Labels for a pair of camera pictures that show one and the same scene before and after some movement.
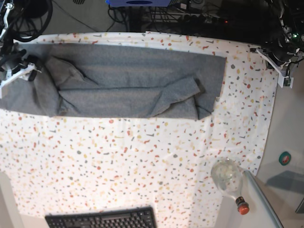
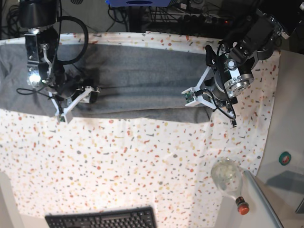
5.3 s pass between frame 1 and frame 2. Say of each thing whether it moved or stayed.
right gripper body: moved
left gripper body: moved
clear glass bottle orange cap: stayed
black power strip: stayed
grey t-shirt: stayed
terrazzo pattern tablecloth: stayed
